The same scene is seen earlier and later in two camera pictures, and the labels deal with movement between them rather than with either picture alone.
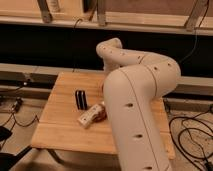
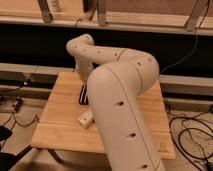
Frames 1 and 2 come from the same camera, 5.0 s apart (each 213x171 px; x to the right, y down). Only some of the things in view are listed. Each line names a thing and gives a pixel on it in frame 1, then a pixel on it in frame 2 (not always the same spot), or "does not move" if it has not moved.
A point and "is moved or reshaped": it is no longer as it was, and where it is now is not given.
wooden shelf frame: x=195 y=16 does not move
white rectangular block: x=87 y=117 does not move
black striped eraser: x=81 y=99 is moved or reshaped
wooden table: x=74 y=116 does not move
